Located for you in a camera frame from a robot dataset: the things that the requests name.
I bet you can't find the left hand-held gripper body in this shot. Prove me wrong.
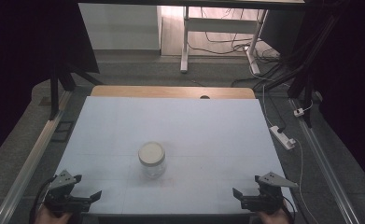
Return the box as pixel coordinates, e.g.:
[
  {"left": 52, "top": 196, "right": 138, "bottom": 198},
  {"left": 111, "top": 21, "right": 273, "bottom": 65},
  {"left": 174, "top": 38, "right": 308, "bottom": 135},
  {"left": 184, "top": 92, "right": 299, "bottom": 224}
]
[{"left": 42, "top": 169, "right": 92, "bottom": 215}]

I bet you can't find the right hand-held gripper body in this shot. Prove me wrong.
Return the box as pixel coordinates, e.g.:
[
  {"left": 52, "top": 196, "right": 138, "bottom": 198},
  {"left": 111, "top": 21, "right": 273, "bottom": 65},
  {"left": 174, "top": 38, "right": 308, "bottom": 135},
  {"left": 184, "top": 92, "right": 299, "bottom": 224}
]
[{"left": 241, "top": 171, "right": 300, "bottom": 215}]

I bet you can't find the clear glass jar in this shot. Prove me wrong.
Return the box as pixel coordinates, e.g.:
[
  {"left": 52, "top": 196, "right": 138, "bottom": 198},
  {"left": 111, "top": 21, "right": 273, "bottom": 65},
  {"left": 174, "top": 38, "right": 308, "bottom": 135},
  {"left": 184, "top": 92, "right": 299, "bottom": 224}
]
[{"left": 138, "top": 141, "right": 167, "bottom": 179}]

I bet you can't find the white round jar lid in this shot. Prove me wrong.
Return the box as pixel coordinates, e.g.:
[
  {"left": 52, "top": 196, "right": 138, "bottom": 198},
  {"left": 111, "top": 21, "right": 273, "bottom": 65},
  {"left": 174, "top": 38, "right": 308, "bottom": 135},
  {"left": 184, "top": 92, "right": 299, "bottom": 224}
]
[{"left": 137, "top": 141, "right": 166, "bottom": 167}]

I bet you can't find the person's right hand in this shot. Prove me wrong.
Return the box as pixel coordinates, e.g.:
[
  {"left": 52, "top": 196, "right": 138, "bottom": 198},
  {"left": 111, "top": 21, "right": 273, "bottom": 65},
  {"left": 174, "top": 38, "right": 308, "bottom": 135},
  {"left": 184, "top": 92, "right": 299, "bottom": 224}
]
[{"left": 258, "top": 201, "right": 292, "bottom": 224}]

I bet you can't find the person's left hand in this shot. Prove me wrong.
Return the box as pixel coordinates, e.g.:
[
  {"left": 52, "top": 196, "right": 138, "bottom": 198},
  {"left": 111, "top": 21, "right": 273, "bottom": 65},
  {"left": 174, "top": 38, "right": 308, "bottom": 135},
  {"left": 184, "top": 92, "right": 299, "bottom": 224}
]
[{"left": 35, "top": 204, "right": 73, "bottom": 224}]

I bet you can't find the white power strip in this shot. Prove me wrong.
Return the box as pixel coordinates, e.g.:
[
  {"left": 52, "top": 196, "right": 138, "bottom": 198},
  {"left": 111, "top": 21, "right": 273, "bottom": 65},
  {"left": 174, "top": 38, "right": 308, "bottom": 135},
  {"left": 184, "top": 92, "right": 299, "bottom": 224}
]
[{"left": 269, "top": 125, "right": 297, "bottom": 151}]

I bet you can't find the black metal stand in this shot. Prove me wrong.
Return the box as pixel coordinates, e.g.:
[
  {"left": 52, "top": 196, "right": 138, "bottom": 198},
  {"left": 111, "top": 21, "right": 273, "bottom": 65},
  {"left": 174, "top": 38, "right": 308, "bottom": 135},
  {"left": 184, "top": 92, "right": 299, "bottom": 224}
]
[
  {"left": 286, "top": 0, "right": 343, "bottom": 129},
  {"left": 48, "top": 60, "right": 104, "bottom": 121}
]

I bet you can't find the white table sheet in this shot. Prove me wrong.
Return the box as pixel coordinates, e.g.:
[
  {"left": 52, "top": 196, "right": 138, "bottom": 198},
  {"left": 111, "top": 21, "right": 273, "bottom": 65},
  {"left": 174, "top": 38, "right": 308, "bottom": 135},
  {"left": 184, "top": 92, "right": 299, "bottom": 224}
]
[{"left": 54, "top": 95, "right": 298, "bottom": 217}]

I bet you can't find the wooden table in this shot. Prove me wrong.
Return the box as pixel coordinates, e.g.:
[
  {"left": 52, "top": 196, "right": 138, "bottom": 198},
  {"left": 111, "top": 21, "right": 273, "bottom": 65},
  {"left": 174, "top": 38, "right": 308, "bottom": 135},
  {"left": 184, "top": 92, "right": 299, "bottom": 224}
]
[{"left": 90, "top": 85, "right": 257, "bottom": 100}]

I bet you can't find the black curtain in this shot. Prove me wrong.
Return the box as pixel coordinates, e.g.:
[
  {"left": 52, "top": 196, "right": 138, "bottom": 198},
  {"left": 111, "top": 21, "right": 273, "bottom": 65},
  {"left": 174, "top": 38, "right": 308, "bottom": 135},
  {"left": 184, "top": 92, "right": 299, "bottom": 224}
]
[
  {"left": 304, "top": 0, "right": 365, "bottom": 192},
  {"left": 0, "top": 0, "right": 101, "bottom": 167}
]

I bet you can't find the white cabinet panel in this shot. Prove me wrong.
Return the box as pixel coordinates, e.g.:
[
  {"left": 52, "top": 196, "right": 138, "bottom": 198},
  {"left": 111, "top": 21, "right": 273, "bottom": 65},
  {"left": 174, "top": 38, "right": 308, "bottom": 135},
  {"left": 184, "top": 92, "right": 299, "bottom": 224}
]
[{"left": 78, "top": 3, "right": 163, "bottom": 51}]

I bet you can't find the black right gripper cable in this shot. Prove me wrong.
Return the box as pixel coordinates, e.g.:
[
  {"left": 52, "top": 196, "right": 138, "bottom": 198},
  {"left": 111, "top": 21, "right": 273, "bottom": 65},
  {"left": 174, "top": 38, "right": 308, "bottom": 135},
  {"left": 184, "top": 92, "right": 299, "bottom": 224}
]
[{"left": 281, "top": 195, "right": 297, "bottom": 224}]

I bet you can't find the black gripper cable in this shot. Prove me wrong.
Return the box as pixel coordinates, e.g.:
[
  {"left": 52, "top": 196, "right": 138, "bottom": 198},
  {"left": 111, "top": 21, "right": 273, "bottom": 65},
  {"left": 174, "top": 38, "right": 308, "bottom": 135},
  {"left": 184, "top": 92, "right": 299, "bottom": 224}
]
[
  {"left": 28, "top": 175, "right": 57, "bottom": 224},
  {"left": 281, "top": 195, "right": 297, "bottom": 224}
]

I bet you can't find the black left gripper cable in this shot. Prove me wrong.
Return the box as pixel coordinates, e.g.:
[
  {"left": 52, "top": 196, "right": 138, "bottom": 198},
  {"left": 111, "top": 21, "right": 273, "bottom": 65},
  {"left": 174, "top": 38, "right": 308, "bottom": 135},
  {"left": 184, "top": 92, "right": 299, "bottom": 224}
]
[{"left": 28, "top": 175, "right": 57, "bottom": 224}]

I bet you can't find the thin white cable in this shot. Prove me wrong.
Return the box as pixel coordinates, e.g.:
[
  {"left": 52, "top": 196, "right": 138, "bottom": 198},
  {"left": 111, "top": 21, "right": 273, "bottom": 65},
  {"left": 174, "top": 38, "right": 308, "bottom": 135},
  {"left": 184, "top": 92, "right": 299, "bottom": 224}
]
[{"left": 293, "top": 137, "right": 320, "bottom": 224}]

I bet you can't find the aluminium rail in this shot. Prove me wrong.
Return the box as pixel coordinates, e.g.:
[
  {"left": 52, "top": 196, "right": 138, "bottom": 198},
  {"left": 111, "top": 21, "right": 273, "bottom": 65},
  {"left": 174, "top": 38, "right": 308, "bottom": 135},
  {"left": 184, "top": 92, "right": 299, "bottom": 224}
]
[
  {"left": 0, "top": 91, "right": 74, "bottom": 224},
  {"left": 288, "top": 98, "right": 362, "bottom": 224}
]

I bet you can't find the black rectangular floor frame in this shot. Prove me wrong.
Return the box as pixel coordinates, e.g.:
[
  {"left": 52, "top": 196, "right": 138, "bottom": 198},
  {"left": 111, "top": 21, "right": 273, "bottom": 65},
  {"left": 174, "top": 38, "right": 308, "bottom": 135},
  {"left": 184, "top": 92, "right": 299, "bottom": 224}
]
[{"left": 50, "top": 120, "right": 76, "bottom": 144}]

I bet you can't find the bundle of black cables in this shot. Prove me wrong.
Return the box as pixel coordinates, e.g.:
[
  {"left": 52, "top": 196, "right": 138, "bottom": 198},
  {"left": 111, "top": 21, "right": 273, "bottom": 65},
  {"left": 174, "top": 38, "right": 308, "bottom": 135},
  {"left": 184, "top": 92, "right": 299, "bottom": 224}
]
[{"left": 188, "top": 7, "right": 305, "bottom": 92}]

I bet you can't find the white desk frame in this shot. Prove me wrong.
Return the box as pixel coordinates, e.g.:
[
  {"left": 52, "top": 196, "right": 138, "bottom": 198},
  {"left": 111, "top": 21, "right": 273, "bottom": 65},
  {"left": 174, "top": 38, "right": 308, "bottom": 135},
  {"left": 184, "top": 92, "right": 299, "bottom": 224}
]
[{"left": 179, "top": 6, "right": 269, "bottom": 76}]

